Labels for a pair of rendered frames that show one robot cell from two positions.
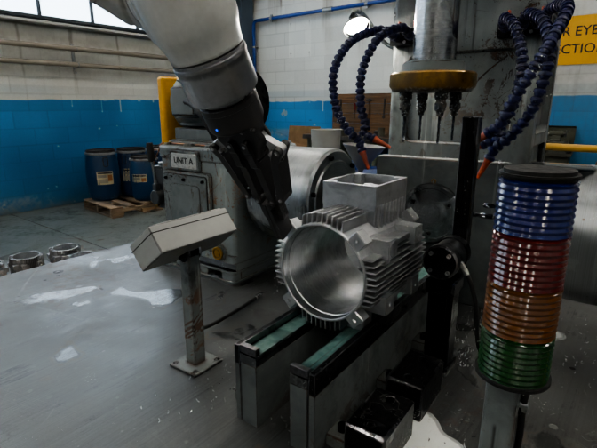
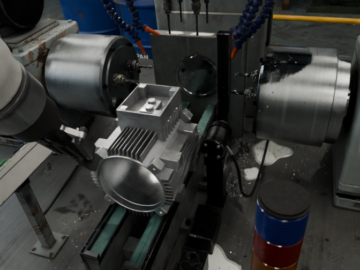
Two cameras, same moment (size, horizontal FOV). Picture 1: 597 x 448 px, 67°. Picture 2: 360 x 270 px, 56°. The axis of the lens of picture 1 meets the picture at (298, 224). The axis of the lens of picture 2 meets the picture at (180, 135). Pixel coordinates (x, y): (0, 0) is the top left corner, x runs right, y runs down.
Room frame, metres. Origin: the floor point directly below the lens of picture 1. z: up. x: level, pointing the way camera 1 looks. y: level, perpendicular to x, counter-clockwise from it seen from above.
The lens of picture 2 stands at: (0.13, -0.02, 1.52)
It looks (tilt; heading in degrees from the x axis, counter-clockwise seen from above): 37 degrees down; 346
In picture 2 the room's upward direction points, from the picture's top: 5 degrees counter-clockwise
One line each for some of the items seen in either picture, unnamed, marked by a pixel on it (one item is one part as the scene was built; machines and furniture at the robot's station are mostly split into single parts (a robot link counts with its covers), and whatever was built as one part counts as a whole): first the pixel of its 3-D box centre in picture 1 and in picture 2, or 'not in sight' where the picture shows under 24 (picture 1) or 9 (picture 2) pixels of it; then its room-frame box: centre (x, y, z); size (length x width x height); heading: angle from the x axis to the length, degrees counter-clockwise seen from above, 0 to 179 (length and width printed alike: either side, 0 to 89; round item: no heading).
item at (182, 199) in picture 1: (225, 201); (27, 81); (1.32, 0.22, 0.99); 0.35 x 0.31 x 0.37; 55
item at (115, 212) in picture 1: (140, 177); not in sight; (5.73, 2.03, 0.37); 1.20 x 0.80 x 0.74; 137
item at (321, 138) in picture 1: (323, 147); not in sight; (3.18, -0.18, 0.99); 0.24 x 0.22 x 0.24; 52
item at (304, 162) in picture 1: (289, 193); (82, 74); (1.18, 0.02, 1.04); 0.37 x 0.25 x 0.25; 55
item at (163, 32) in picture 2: (437, 225); (203, 80); (1.10, -0.35, 0.97); 0.30 x 0.11 x 0.34; 55
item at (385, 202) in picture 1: (365, 199); (151, 112); (0.77, -0.12, 1.11); 0.12 x 0.11 x 0.07; 144
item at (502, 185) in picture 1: (534, 205); (281, 214); (0.36, -0.20, 1.19); 0.06 x 0.06 x 0.04
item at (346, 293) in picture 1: (352, 256); (149, 155); (0.74, -0.09, 1.01); 0.20 x 0.19 x 0.19; 144
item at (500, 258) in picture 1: (527, 256); (277, 237); (0.36, -0.20, 1.14); 0.06 x 0.06 x 0.04
